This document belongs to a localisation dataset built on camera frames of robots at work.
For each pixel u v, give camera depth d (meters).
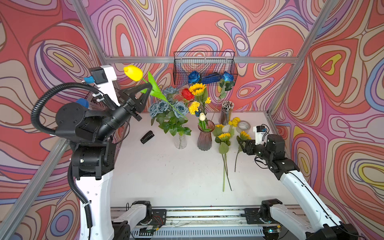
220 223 0.73
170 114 0.72
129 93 0.36
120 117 0.37
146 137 1.02
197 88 0.72
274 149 0.58
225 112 1.02
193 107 0.75
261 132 0.67
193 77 0.75
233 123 1.08
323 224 0.39
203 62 0.89
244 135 0.99
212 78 0.80
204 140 0.90
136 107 0.39
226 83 0.77
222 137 0.96
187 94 0.77
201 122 0.81
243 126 1.11
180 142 0.96
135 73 0.35
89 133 0.31
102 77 0.32
